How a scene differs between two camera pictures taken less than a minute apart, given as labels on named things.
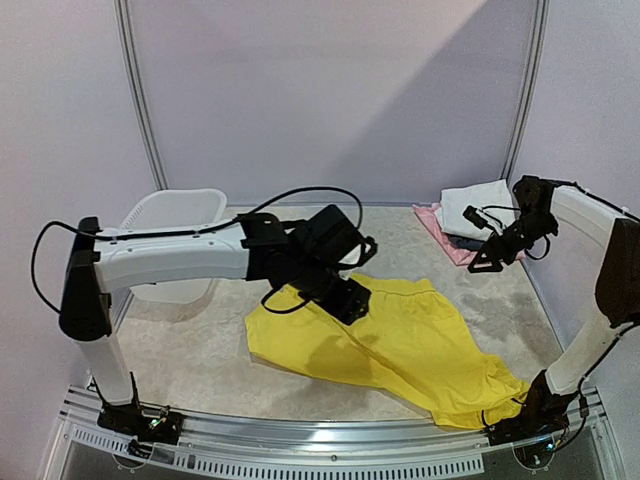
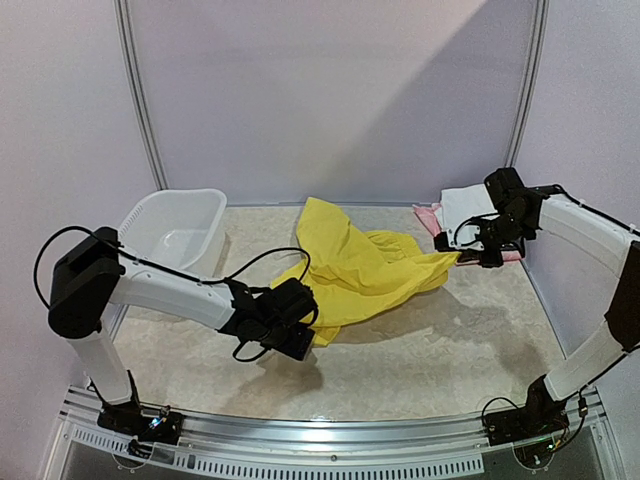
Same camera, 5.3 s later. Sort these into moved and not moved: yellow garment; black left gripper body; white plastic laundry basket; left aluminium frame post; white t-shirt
Moved: yellow garment; black left gripper body
Not moved: white t-shirt; white plastic laundry basket; left aluminium frame post
